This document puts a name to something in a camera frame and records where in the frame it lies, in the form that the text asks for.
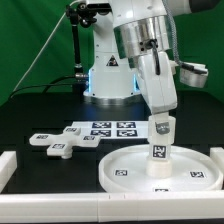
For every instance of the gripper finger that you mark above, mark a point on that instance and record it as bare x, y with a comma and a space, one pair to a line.
162, 128

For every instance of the white front border rail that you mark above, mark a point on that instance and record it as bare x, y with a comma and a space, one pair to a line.
106, 207

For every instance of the white fiducial marker sheet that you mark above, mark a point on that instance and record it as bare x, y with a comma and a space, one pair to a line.
114, 129

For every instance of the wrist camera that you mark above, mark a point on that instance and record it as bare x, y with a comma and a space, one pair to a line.
193, 74

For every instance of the black camera stand pole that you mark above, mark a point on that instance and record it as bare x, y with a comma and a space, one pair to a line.
80, 85

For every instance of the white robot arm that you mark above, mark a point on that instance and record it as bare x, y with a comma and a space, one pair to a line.
136, 46

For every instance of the white round table top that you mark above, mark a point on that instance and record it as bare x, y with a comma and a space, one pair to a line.
133, 169

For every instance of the white cross-shaped table base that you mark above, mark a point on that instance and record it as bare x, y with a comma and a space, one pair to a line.
61, 144

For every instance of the white left border rail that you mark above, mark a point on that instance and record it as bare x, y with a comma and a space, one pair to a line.
8, 165

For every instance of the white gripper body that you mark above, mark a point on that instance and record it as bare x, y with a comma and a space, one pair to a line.
158, 91

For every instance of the overhead camera on stand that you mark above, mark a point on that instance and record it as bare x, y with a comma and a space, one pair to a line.
94, 6

